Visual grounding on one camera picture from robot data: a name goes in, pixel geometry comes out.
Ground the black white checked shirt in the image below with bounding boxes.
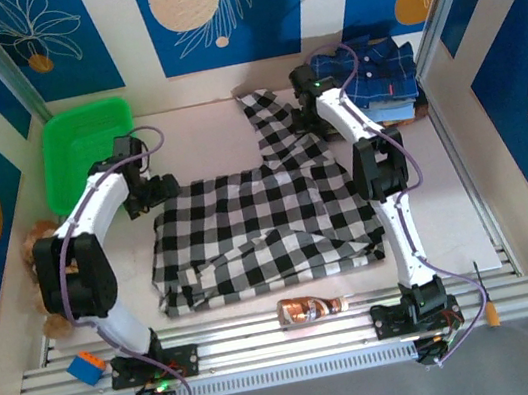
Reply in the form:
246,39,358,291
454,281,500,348
123,72,395,322

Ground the blue plaid folded shirt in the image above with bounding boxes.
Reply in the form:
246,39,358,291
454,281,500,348
307,29,422,116

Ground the green plastic basket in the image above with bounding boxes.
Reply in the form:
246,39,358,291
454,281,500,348
32,94,149,219

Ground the light blue folded shirt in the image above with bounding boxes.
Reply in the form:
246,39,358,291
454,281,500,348
362,98,418,127

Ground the brown plush teddy bear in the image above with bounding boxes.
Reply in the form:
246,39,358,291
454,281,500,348
16,216,83,343

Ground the brown drink bottle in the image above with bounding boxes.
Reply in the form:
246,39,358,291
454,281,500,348
274,287,352,331

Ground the blue orange toy block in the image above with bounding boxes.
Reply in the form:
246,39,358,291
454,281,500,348
63,347,110,391

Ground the black controller board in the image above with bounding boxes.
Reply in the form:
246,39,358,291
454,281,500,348
132,378,177,395
411,331,459,369

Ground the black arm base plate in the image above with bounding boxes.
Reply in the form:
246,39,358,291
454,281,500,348
368,290,467,342
106,342,204,392

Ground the aluminium rail frame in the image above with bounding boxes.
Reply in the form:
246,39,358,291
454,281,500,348
8,264,528,395

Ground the white slotted cable duct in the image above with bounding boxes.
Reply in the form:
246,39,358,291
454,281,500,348
86,340,420,395

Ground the orange handled screwdriver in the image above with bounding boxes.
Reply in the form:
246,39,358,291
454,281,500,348
471,258,503,330

